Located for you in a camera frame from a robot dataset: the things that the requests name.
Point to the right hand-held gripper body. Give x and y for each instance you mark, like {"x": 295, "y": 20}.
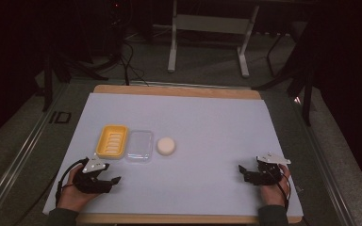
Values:
{"x": 270, "y": 171}

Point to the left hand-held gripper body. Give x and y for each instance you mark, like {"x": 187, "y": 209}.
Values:
{"x": 89, "y": 183}

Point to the person's left hand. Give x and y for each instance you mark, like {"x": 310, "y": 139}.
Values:
{"x": 75, "y": 196}

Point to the person's right hand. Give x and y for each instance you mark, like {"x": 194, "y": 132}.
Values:
{"x": 273, "y": 194}

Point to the yellow soap dish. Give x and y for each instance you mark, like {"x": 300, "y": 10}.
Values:
{"x": 111, "y": 142}

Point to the clear plastic lid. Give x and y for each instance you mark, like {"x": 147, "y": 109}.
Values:
{"x": 139, "y": 147}

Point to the white table mat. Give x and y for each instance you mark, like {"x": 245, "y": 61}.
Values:
{"x": 201, "y": 132}

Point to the black metal stand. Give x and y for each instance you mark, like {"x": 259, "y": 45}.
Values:
{"x": 301, "y": 78}

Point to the metal floor rail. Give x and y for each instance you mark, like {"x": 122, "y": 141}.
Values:
{"x": 19, "y": 157}
{"x": 323, "y": 163}

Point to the white metal desk frame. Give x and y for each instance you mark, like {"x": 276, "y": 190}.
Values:
{"x": 212, "y": 24}

